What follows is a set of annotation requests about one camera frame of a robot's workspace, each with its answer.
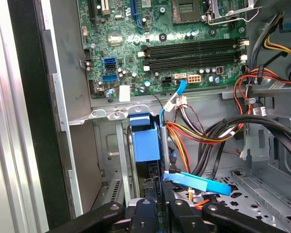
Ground orange yellow power wire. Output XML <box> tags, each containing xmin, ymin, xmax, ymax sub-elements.
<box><xmin>158</xmin><ymin>121</ymin><xmax>244</xmax><ymax>233</ymax></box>

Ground CPU socket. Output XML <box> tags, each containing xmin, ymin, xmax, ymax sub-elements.
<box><xmin>171</xmin><ymin>0</ymin><xmax>203</xmax><ymax>25</ymax></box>

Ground green motherboard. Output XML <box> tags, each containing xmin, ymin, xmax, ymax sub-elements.
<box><xmin>79</xmin><ymin>0</ymin><xmax>252</xmax><ymax>99</ymax></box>

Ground red orange wire bundle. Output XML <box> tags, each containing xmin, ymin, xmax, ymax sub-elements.
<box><xmin>232</xmin><ymin>67</ymin><xmax>291</xmax><ymax>117</ymax></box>

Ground purple white wire bundle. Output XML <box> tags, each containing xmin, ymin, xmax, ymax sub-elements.
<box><xmin>174</xmin><ymin>94</ymin><xmax>206</xmax><ymax>136</ymax></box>

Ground black expansion slot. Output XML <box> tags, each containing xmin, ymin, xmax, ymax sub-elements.
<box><xmin>88</xmin><ymin>0</ymin><xmax>99</xmax><ymax>26</ymax></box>

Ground metal socket cover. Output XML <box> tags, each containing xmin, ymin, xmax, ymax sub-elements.
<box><xmin>201</xmin><ymin>0</ymin><xmax>257</xmax><ymax>21</ymax></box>

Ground wire locking lever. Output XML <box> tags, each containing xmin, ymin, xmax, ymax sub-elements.
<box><xmin>207</xmin><ymin>6</ymin><xmax>263</xmax><ymax>26</ymax></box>

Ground yellow black wire bundle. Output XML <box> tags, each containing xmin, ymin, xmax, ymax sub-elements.
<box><xmin>249</xmin><ymin>12</ymin><xmax>291</xmax><ymax>83</ymax></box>

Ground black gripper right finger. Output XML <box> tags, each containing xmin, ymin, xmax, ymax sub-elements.
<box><xmin>162</xmin><ymin>180</ymin><xmax>286</xmax><ymax>233</ymax></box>

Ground blue expansion slot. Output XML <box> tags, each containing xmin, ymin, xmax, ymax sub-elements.
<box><xmin>132</xmin><ymin>0</ymin><xmax>145</xmax><ymax>30</ymax></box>

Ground blue data wire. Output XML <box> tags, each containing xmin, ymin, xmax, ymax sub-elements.
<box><xmin>160</xmin><ymin>79</ymin><xmax>232</xmax><ymax>196</ymax></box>

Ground black PC case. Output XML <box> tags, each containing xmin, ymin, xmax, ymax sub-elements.
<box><xmin>7</xmin><ymin>0</ymin><xmax>291</xmax><ymax>233</ymax></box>

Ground white paper tag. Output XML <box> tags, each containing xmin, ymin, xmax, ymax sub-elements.
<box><xmin>118</xmin><ymin>85</ymin><xmax>131</xmax><ymax>102</ymax></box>

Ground thick black cable bundle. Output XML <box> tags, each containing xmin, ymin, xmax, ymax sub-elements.
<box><xmin>194</xmin><ymin>114</ymin><xmax>291</xmax><ymax>175</ymax></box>

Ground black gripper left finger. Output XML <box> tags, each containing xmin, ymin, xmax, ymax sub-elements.
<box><xmin>46</xmin><ymin>178</ymin><xmax>159</xmax><ymax>233</ymax></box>

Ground black RAM slot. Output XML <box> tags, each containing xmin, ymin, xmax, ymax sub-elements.
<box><xmin>142</xmin><ymin>37</ymin><xmax>249</xmax><ymax>50</ymax></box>
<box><xmin>143</xmin><ymin>57</ymin><xmax>245</xmax><ymax>72</ymax></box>
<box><xmin>143</xmin><ymin>52</ymin><xmax>248</xmax><ymax>66</ymax></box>
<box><xmin>137</xmin><ymin>41</ymin><xmax>245</xmax><ymax>57</ymax></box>

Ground white expansion slot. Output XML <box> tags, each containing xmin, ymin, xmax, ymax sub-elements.
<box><xmin>100</xmin><ymin>0</ymin><xmax>111</xmax><ymax>17</ymax></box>

